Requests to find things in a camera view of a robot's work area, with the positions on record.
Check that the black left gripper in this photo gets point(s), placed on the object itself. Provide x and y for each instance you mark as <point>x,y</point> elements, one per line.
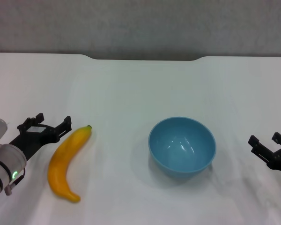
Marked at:
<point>35,138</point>

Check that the blue plastic bowl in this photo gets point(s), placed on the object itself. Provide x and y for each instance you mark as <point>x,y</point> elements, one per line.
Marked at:
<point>178,150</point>

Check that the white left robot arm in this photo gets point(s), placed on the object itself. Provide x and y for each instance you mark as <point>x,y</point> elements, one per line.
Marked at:
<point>4,161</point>

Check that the yellow banana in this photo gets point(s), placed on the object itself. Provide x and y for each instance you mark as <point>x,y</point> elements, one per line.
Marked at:
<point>61,159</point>

